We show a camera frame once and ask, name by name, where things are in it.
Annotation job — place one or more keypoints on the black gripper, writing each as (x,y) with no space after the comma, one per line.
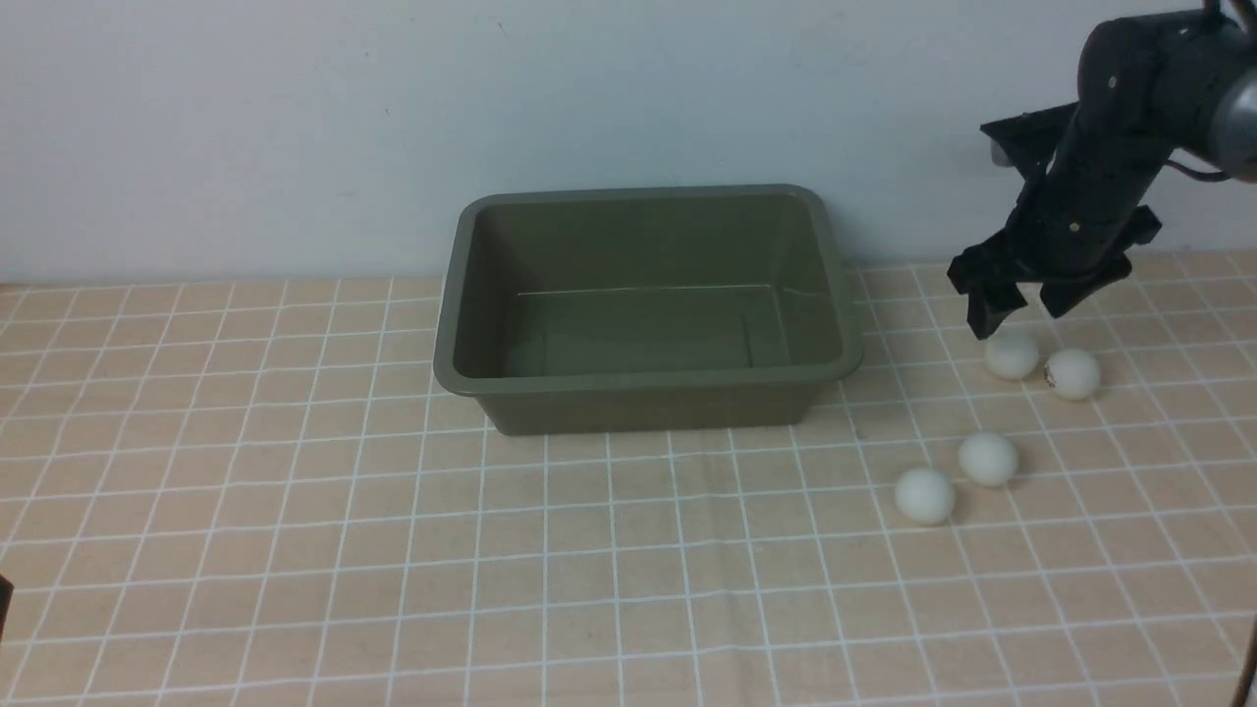
(1072,225)

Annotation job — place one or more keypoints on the white ball with mark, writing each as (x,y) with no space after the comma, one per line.
(1073,374)

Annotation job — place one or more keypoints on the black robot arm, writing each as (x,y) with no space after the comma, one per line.
(1147,86)

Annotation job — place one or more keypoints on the olive green plastic bin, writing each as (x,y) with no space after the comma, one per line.
(586,311)

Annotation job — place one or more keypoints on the pink checkered tablecloth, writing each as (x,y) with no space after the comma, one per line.
(254,494)

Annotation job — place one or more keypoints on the black object at left edge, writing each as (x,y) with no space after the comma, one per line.
(7,591)

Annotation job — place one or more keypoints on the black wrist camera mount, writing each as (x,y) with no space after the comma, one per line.
(1027,140)

